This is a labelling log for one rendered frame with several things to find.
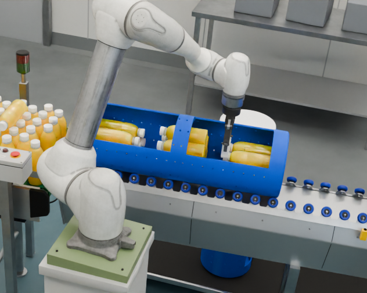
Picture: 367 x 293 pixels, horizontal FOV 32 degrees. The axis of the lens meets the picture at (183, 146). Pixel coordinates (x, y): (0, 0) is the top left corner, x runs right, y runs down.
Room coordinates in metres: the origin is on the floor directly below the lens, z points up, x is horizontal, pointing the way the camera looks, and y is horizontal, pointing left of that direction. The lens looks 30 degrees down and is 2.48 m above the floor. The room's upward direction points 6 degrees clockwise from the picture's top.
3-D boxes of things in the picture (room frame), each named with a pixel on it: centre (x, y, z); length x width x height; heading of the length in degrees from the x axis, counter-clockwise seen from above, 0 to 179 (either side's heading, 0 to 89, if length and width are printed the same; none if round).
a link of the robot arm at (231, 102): (2.29, -0.18, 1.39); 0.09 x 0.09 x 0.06
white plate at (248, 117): (2.77, -0.30, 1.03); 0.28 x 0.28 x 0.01
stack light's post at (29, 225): (2.82, 0.82, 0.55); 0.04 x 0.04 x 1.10; 83
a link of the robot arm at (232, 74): (2.30, -0.17, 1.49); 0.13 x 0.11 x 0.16; 51
